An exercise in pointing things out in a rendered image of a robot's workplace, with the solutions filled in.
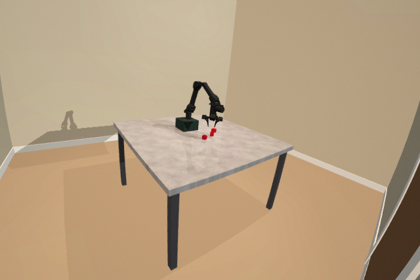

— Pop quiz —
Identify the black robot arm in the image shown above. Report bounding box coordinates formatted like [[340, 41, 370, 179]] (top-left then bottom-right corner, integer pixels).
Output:
[[184, 81, 224, 121]]

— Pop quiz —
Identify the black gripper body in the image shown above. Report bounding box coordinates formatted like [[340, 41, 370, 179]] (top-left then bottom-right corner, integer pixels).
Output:
[[202, 110, 223, 121]]

